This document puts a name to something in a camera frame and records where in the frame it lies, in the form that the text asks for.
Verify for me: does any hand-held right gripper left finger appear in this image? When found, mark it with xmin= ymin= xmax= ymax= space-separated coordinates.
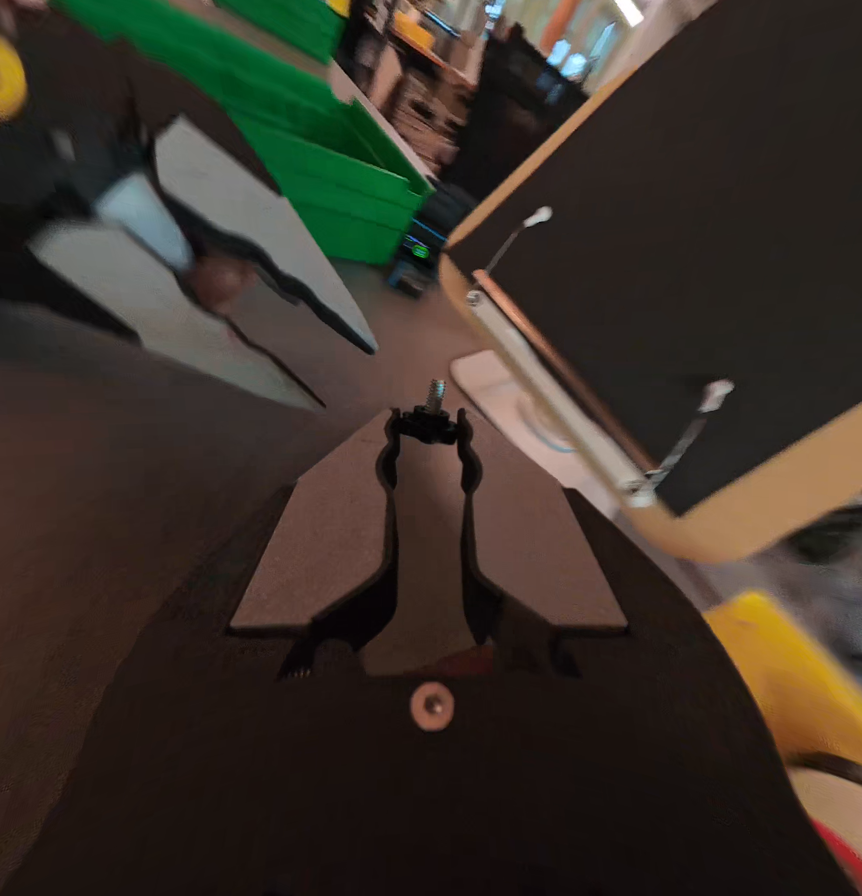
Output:
xmin=231 ymin=408 xmax=404 ymax=651

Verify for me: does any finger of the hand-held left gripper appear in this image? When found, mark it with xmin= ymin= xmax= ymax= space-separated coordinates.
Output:
xmin=153 ymin=115 xmax=380 ymax=357
xmin=28 ymin=171 xmax=328 ymax=410

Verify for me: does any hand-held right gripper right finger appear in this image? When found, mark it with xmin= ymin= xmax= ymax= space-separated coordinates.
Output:
xmin=457 ymin=408 xmax=628 ymax=645

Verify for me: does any black knob screw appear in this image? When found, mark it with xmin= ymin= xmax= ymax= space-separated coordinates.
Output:
xmin=392 ymin=378 xmax=468 ymax=447

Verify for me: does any yellow storage bin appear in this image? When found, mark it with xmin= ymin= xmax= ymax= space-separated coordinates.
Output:
xmin=702 ymin=591 xmax=862 ymax=779

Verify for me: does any black device with green display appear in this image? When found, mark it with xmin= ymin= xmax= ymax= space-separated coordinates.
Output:
xmin=387 ymin=217 xmax=449 ymax=296

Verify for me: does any silver clamp bar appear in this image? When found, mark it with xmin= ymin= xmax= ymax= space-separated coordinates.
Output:
xmin=466 ymin=269 xmax=661 ymax=510

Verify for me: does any black cabinet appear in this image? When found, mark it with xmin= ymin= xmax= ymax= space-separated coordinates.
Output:
xmin=445 ymin=24 xmax=591 ymax=205

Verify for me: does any black board with wooden edge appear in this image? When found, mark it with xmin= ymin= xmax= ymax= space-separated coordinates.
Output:
xmin=439 ymin=0 xmax=862 ymax=564

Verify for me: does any white roll with black cap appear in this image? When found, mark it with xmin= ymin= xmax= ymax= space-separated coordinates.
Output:
xmin=788 ymin=766 xmax=862 ymax=865

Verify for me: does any red tape roll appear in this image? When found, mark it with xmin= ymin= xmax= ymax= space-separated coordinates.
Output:
xmin=812 ymin=819 xmax=862 ymax=896

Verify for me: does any wire clip with white tip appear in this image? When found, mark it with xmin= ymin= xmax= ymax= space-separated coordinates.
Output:
xmin=643 ymin=378 xmax=737 ymax=492
xmin=483 ymin=206 xmax=555 ymax=277

